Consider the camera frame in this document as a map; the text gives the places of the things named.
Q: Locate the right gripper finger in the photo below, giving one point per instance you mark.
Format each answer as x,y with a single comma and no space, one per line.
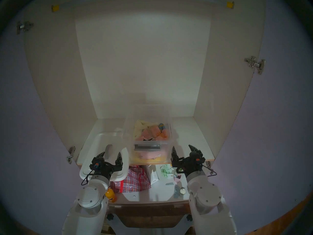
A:
195,150
174,155

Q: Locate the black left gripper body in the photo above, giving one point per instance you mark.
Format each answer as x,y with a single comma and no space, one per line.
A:
105,167

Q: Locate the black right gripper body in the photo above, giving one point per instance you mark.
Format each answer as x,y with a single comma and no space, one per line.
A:
188,163

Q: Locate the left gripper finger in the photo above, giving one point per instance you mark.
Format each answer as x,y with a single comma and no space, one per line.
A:
119,159
101,155

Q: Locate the white plastic bin lid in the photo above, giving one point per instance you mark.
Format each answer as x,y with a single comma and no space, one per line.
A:
95,151

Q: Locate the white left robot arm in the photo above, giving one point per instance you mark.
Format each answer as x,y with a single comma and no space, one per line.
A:
89,197

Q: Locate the silver cabinet door hinge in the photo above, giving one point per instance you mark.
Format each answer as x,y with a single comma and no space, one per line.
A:
71,153
255,64
209,164
23,26

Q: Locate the clear plastic storage bin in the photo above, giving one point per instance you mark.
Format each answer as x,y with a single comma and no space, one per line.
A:
129,136

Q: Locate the grey bin latch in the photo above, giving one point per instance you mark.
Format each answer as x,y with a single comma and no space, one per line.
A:
146,146

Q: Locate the lavender cabinet door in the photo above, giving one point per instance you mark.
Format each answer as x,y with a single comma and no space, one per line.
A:
281,126
29,114

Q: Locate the white wooden cabinet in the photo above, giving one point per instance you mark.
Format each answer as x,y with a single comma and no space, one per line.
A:
141,65

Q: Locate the green patterned cloth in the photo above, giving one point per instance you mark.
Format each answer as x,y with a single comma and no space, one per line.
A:
165,170

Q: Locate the pink cup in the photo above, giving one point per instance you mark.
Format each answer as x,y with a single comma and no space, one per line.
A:
177,179

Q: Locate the orange sock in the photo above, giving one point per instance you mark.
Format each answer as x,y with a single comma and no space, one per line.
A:
164,136

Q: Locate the red plaid bag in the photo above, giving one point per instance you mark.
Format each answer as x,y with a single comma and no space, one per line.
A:
132,180

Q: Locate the small round tin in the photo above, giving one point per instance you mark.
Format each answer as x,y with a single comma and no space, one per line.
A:
182,191

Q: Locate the orange bottle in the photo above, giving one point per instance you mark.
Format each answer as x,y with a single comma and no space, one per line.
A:
110,195

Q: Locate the white paper carton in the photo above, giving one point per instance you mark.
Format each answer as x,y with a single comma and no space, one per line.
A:
153,175

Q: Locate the blue sock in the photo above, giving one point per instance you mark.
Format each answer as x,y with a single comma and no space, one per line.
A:
162,126

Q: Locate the pink sock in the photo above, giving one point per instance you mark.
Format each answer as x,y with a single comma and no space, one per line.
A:
150,133

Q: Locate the cream sock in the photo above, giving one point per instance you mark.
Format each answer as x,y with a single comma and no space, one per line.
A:
139,126

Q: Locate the black stand knob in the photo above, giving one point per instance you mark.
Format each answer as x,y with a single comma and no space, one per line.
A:
189,217
110,217

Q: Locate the brown wooden panel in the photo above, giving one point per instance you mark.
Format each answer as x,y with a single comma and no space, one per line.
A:
149,215

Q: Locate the white closet rod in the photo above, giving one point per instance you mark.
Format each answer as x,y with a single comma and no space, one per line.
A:
220,1

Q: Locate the yellow rod bracket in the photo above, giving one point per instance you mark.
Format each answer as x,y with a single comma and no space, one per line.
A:
230,5
55,8

